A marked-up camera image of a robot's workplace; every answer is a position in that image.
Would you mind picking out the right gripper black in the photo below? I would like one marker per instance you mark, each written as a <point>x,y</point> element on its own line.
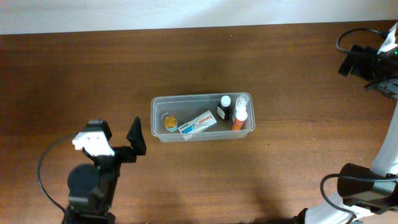
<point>360,62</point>

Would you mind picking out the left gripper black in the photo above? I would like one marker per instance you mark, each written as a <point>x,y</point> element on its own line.
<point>121,152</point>

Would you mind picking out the small jar gold lid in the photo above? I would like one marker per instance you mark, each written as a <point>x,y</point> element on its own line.
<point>171,123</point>

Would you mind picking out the white Panadol box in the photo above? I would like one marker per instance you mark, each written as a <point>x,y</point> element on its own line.
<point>199,124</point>

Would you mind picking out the dark syrup bottle white cap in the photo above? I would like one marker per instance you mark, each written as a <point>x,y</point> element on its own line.
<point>224,107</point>

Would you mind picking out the orange tube white cap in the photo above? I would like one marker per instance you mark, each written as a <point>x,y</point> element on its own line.
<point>239,119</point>

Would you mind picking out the white lotion bottle clear cap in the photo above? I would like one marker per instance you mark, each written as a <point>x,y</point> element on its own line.
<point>240,105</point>

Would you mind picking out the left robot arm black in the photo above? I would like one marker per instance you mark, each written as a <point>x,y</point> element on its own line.
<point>92,186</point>

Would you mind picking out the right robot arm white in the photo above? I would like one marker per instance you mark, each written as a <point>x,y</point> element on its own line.
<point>357,192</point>

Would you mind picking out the clear plastic container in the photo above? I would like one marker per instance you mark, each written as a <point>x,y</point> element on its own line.
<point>187,107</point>

